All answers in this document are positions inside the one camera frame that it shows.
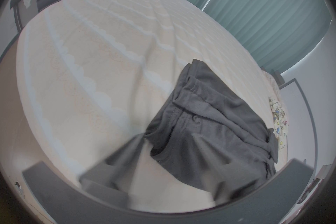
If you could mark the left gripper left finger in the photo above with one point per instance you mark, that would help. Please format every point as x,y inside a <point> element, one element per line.
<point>110,175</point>

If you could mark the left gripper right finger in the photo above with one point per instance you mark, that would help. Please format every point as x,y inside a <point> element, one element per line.
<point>231,181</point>

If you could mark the white printed pyjama top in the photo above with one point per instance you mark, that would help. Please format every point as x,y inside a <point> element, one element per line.
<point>279,120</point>

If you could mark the cream pillow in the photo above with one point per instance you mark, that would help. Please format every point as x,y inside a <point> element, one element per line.
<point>271,83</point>

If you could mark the grey bedside table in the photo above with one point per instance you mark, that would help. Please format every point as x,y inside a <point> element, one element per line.
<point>275,76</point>

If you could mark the bed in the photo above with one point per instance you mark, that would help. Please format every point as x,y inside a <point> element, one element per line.
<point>91,60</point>

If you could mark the dark dressing table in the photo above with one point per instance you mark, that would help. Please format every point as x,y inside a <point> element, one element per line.
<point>19,13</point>

